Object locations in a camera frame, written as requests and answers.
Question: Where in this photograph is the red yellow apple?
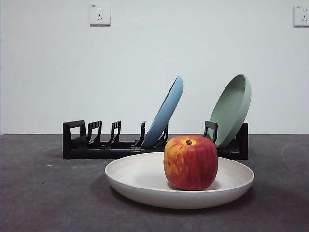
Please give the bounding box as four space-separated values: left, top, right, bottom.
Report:
163 134 218 191

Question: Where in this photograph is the pale cream yellow plate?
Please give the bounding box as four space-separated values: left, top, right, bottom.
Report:
104 151 255 209

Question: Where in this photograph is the blue plate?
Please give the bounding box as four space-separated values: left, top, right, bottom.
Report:
140 75 184 148

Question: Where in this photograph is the green plate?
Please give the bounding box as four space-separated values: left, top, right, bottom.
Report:
208 73 252 149

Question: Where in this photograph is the black plate rack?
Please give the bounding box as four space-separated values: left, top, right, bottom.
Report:
62 120 249 160

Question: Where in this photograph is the white wall socket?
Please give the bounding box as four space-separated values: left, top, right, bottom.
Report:
89 3 112 27
293 4 309 27

